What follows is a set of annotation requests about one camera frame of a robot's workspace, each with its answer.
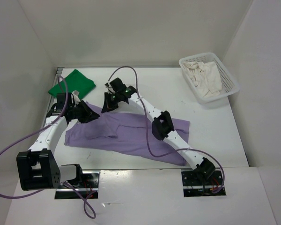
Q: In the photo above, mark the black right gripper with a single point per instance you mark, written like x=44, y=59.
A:
x=108, y=105

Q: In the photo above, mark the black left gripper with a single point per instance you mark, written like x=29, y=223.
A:
x=89, y=115

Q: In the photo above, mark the green t shirt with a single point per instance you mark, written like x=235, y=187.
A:
x=75, y=81

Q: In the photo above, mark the lavender t shirt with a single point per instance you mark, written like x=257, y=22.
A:
x=124, y=133

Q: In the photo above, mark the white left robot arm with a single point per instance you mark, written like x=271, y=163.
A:
x=37, y=167

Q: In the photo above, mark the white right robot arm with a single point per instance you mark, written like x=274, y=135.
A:
x=162, y=128

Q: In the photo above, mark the cream t shirt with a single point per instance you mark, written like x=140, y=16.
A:
x=205, y=77

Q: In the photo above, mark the white plastic basket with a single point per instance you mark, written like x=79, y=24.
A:
x=229, y=83

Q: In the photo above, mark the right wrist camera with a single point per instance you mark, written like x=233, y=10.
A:
x=115, y=85

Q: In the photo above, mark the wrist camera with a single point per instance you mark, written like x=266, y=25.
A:
x=115, y=85
x=70, y=100

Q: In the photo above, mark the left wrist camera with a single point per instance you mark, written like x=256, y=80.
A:
x=70, y=100

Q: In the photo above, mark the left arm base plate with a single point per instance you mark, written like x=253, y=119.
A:
x=87, y=186

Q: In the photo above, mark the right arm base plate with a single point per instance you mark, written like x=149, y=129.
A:
x=192, y=187

